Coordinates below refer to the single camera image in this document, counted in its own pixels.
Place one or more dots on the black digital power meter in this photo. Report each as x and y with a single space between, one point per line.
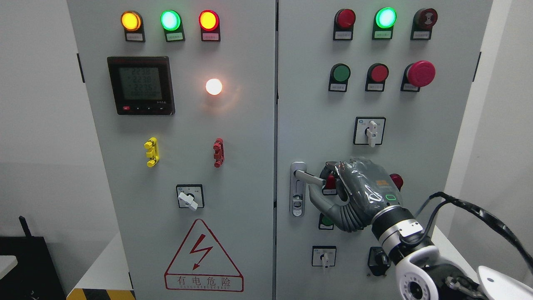
141 85

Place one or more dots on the green push button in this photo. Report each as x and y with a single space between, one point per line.
325 223
338 79

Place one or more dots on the dark red buzzer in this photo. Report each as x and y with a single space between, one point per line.
423 23

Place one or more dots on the green indicator light top row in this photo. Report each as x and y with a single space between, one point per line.
383 25

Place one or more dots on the grey cabinet door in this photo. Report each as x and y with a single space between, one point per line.
421 128
239 195

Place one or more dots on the white rotary switch lower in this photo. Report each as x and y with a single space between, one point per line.
324 257

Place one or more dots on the silver door handle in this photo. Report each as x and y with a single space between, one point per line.
299 179

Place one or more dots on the white rotary switch upper right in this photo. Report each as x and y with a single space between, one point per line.
369 131

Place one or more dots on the yellow terminal post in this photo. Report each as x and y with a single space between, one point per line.
152 152

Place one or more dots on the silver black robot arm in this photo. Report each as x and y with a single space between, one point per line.
422 273

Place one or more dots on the red indicator light top row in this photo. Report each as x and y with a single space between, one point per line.
344 24

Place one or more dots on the red indicator light middle right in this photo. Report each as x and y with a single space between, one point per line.
397 179

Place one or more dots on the red electrical hazard sticker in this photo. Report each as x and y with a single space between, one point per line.
201 263

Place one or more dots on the white indicator light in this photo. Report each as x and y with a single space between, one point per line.
214 86

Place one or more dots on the yellow indicator light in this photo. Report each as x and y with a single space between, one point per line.
132 23

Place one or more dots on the white platform with hazard stripes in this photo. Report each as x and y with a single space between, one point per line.
295 279

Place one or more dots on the green indicator light left door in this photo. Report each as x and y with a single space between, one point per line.
172 26

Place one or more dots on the red indicator light middle left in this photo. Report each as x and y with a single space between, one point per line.
330 186

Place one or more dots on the red terminal post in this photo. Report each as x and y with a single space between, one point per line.
218 155

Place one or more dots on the red indicator light left door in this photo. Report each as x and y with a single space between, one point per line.
210 26

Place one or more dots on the black rotary switch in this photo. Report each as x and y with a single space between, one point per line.
378 261

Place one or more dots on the white rotary switch left door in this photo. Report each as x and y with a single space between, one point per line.
190 196

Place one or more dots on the red push button upper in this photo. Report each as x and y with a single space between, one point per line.
376 76

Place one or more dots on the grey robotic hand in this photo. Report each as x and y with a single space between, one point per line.
367 188

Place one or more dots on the green push button lower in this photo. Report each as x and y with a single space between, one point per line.
325 223

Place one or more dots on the white rotary switch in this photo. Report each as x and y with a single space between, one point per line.
324 257
369 131

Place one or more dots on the black box with antenna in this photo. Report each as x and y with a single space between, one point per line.
34 277

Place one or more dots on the red emergency stop button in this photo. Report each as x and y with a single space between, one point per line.
417 75

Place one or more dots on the green push button upper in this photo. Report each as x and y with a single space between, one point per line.
338 79

